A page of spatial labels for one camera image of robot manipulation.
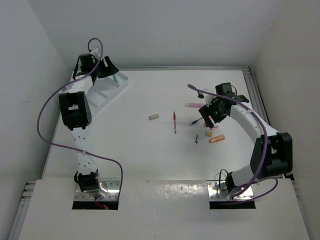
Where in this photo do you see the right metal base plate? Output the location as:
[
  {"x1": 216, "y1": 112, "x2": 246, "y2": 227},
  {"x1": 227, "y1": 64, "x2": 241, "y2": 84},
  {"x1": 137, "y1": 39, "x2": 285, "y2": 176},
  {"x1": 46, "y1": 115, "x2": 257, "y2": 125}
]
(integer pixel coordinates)
[{"x1": 207, "y1": 180, "x2": 254, "y2": 202}]

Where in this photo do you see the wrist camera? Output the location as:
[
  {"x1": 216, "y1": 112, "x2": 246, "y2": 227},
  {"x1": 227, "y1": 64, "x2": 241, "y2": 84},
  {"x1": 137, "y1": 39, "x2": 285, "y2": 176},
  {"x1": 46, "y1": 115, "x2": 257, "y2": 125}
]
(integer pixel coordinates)
[
  {"x1": 197, "y1": 91, "x2": 216, "y2": 107},
  {"x1": 89, "y1": 47, "x2": 101, "y2": 60}
]

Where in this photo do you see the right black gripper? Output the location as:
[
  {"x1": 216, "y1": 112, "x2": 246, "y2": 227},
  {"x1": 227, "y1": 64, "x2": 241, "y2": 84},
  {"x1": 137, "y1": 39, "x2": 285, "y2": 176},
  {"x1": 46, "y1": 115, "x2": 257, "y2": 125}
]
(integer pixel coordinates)
[{"x1": 198, "y1": 97, "x2": 227, "y2": 128}]

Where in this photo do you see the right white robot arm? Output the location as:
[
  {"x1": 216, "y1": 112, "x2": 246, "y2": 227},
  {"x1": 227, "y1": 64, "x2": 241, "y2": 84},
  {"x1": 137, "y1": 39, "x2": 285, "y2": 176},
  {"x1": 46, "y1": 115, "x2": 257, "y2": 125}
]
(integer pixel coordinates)
[{"x1": 197, "y1": 82, "x2": 293, "y2": 197}]

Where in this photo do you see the purple cable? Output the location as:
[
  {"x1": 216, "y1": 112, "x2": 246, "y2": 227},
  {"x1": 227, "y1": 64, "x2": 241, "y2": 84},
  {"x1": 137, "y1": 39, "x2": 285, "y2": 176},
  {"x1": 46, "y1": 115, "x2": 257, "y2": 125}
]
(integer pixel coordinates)
[
  {"x1": 36, "y1": 37, "x2": 124, "y2": 201},
  {"x1": 187, "y1": 83, "x2": 279, "y2": 204}
]

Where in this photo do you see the yellow eraser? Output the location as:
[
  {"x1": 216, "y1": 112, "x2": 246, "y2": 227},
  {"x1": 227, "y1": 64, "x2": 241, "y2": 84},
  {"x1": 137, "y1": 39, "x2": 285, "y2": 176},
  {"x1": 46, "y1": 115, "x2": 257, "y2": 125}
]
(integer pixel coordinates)
[{"x1": 205, "y1": 131, "x2": 213, "y2": 137}]

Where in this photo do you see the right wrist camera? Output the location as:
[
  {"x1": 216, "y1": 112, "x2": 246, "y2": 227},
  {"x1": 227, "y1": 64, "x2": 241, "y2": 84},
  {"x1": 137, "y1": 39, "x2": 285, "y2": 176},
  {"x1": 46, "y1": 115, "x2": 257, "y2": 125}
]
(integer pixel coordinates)
[{"x1": 197, "y1": 91, "x2": 216, "y2": 107}]

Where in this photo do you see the white compartment tray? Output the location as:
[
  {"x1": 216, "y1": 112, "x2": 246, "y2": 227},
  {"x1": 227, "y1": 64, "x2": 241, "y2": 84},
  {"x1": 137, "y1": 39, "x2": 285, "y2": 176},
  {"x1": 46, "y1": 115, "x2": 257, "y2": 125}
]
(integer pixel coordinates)
[{"x1": 67, "y1": 72, "x2": 129, "y2": 117}]

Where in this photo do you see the orange highlighter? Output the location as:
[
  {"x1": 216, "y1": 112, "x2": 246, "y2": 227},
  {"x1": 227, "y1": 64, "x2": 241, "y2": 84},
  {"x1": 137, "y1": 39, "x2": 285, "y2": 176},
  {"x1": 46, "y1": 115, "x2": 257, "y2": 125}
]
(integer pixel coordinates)
[{"x1": 208, "y1": 134, "x2": 225, "y2": 144}]

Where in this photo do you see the green highlighter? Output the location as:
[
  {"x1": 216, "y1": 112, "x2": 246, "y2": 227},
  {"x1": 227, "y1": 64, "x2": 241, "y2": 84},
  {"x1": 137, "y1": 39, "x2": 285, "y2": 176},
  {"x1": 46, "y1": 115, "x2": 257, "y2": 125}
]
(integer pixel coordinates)
[{"x1": 112, "y1": 74, "x2": 119, "y2": 83}]

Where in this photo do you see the purple pink highlighter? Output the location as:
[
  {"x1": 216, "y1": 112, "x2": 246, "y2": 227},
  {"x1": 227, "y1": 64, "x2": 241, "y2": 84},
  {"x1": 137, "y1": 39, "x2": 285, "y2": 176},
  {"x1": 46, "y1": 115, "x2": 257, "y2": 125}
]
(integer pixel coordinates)
[{"x1": 185, "y1": 102, "x2": 205, "y2": 109}]

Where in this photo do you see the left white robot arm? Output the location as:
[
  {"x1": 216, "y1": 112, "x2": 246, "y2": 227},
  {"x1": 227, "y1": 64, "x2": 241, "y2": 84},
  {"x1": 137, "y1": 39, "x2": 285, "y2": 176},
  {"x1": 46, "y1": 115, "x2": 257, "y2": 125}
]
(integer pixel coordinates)
[{"x1": 58, "y1": 51, "x2": 109, "y2": 198}]

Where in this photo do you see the white eraser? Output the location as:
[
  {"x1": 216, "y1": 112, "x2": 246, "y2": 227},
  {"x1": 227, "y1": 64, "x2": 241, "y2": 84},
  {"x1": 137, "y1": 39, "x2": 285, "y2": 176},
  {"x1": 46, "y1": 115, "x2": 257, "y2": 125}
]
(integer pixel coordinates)
[{"x1": 148, "y1": 114, "x2": 160, "y2": 121}]

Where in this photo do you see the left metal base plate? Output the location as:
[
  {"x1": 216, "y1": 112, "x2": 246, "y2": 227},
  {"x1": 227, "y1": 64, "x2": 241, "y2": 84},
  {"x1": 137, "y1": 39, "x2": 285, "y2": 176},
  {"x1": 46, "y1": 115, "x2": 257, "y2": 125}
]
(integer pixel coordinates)
[{"x1": 73, "y1": 178, "x2": 121, "y2": 202}]

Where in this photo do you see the blue pen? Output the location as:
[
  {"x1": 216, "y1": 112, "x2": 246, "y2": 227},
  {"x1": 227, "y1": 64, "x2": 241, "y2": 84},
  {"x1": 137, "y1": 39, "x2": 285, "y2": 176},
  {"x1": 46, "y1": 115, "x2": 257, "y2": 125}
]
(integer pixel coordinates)
[{"x1": 188, "y1": 117, "x2": 203, "y2": 126}]

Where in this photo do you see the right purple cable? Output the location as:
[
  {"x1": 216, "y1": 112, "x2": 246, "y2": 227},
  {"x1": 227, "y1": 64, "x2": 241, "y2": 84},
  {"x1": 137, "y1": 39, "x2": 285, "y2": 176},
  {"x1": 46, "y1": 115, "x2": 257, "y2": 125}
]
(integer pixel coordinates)
[{"x1": 187, "y1": 83, "x2": 279, "y2": 204}]

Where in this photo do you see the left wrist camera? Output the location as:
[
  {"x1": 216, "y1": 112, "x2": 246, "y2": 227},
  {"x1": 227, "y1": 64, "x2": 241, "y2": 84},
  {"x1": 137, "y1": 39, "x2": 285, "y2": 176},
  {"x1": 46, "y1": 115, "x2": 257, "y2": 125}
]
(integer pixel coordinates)
[{"x1": 89, "y1": 47, "x2": 101, "y2": 60}]

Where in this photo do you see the red pen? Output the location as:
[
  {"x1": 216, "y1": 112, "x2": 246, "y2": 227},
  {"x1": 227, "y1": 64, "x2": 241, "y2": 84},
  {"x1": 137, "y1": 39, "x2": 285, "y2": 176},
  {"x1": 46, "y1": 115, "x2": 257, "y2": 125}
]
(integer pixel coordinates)
[{"x1": 173, "y1": 111, "x2": 177, "y2": 134}]

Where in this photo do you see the metal base plate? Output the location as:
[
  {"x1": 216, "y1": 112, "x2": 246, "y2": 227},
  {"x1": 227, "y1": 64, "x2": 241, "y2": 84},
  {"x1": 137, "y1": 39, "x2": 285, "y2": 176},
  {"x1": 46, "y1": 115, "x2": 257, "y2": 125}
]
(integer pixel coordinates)
[
  {"x1": 73, "y1": 178, "x2": 121, "y2": 202},
  {"x1": 207, "y1": 180, "x2": 254, "y2": 202}
]

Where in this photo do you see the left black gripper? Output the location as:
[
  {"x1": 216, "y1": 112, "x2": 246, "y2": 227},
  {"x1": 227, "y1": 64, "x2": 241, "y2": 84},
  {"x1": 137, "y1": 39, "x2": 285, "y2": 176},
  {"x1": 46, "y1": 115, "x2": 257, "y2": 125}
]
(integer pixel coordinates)
[{"x1": 91, "y1": 56, "x2": 119, "y2": 79}]

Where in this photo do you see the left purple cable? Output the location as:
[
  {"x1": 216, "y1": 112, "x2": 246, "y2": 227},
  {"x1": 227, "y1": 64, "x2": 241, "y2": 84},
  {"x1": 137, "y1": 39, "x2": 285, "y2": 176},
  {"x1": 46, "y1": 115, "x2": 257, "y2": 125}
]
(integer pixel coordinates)
[{"x1": 36, "y1": 37, "x2": 124, "y2": 201}]

